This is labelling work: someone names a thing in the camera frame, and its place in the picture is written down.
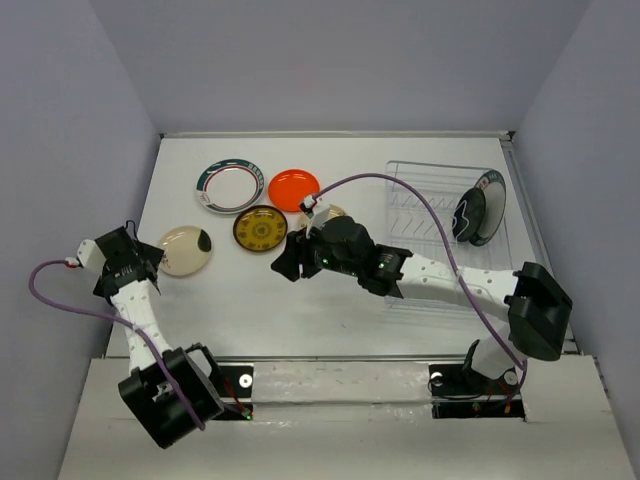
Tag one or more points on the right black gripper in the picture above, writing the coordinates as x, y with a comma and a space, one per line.
298, 246

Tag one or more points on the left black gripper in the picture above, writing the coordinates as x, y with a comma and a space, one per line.
147, 252

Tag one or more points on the cream floral plate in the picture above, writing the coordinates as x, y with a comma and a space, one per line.
332, 210

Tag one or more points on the beige plate black blot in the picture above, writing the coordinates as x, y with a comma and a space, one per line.
186, 250

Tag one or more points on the yellow brown patterned plate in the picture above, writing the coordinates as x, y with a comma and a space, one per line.
260, 228

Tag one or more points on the orange plate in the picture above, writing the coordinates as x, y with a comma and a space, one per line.
288, 188

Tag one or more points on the white plate teal lettered rim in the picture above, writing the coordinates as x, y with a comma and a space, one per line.
493, 187

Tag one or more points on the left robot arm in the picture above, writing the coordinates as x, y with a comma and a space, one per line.
166, 391

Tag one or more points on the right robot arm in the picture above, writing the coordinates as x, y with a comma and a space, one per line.
533, 308

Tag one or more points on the white plate green rim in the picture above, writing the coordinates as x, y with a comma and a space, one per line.
230, 186

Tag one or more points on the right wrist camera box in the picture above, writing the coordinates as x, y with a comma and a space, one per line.
307, 205

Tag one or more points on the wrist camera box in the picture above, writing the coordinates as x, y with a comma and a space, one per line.
90, 256
307, 205

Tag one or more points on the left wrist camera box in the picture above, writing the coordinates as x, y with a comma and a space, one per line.
90, 256

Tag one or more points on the clear wire dish rack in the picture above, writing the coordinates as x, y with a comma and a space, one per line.
410, 225

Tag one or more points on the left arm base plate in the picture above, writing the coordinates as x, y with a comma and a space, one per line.
234, 384

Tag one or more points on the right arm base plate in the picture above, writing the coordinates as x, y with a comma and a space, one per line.
460, 394

